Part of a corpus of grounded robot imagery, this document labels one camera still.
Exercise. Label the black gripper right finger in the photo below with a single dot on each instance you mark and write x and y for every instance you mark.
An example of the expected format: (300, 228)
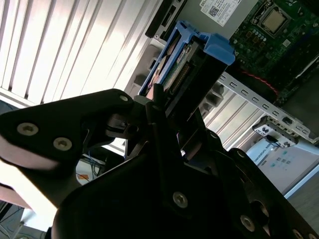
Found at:
(249, 194)

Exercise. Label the hard disk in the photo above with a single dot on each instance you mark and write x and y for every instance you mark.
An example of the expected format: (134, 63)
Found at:
(216, 47)

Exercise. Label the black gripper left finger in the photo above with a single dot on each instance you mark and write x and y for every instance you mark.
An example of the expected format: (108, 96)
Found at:
(74, 117)

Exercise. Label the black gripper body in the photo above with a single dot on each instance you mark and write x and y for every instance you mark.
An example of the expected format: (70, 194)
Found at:
(124, 199)

